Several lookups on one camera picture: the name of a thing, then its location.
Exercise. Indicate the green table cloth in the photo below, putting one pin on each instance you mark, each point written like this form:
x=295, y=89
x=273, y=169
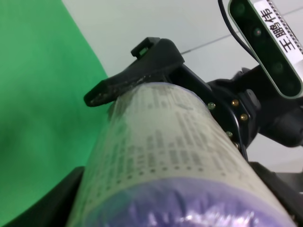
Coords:
x=46, y=130

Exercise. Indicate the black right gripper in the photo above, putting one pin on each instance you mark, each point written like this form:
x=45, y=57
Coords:
x=246, y=105

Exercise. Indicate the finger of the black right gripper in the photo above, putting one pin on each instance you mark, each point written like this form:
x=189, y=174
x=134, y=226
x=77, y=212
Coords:
x=155, y=59

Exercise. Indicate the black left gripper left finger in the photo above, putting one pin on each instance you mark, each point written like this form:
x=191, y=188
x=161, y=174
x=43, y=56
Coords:
x=54, y=208

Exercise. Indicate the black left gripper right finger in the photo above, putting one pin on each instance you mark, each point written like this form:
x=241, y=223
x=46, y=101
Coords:
x=287, y=188

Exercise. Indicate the grey wrist depth camera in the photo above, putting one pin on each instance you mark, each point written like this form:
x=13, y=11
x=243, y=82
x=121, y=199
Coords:
x=272, y=42

